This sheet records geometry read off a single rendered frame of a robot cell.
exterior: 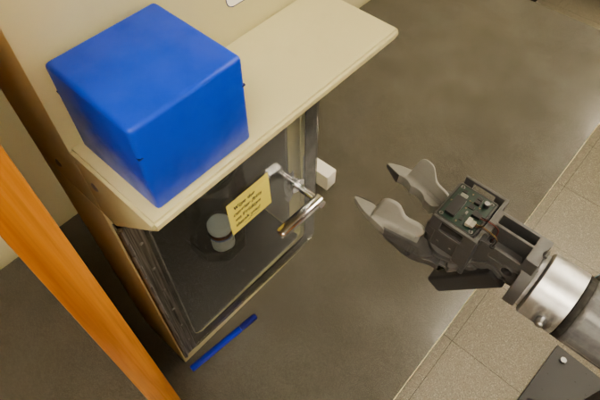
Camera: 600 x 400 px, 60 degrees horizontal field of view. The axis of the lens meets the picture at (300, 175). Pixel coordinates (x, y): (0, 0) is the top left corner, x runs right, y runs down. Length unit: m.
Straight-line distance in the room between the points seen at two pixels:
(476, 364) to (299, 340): 1.15
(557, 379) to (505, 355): 0.17
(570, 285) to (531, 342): 1.54
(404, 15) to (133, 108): 1.28
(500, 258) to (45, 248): 0.43
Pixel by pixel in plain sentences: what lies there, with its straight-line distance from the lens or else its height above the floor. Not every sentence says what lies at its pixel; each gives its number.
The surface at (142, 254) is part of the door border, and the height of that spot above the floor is 1.32.
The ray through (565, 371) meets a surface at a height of 0.02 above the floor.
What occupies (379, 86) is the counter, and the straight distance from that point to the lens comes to 1.34.
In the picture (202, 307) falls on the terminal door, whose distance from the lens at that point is 0.83.
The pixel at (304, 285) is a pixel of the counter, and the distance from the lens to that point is 1.00.
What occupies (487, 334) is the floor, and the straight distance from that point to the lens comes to 2.08.
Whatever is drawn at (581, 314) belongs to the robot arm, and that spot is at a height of 1.36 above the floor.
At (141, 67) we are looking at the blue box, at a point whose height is 1.60.
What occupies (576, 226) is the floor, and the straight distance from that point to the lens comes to 2.45.
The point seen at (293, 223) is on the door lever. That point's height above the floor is 1.21.
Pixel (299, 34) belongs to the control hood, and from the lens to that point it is 0.55.
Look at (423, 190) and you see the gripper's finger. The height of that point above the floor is 1.32.
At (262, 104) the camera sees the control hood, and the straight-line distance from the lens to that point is 0.47.
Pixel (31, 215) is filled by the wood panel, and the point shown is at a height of 1.57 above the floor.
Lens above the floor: 1.84
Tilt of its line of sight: 53 degrees down
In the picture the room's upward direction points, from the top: straight up
